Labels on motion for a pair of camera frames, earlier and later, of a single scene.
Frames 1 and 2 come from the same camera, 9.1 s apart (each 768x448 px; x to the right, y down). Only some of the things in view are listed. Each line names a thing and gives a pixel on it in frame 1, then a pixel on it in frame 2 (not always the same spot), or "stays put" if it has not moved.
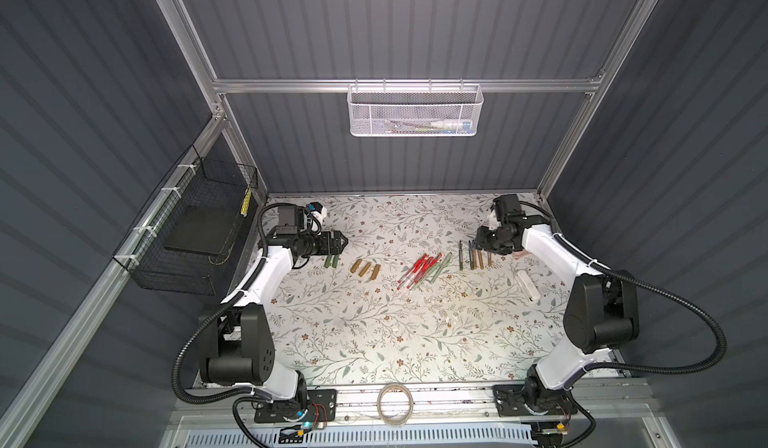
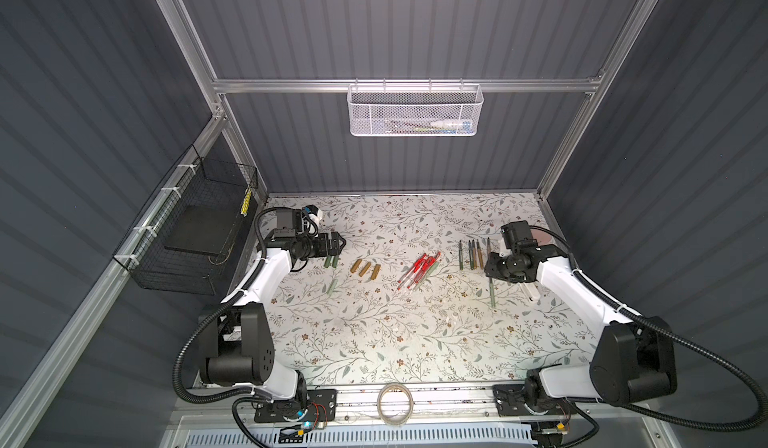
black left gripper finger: (338, 242) stays put
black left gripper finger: (337, 250) stays put
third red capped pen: (430, 266) stays put
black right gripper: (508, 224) to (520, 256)
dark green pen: (460, 256) stays put
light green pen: (441, 266) to (493, 302)
